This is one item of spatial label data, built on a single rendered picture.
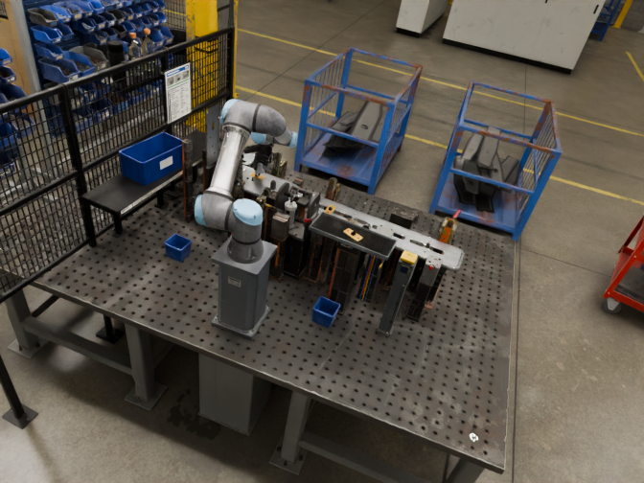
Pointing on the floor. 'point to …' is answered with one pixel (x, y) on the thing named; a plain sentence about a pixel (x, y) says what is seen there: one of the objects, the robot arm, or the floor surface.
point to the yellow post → (205, 17)
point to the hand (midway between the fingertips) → (257, 172)
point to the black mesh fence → (19, 415)
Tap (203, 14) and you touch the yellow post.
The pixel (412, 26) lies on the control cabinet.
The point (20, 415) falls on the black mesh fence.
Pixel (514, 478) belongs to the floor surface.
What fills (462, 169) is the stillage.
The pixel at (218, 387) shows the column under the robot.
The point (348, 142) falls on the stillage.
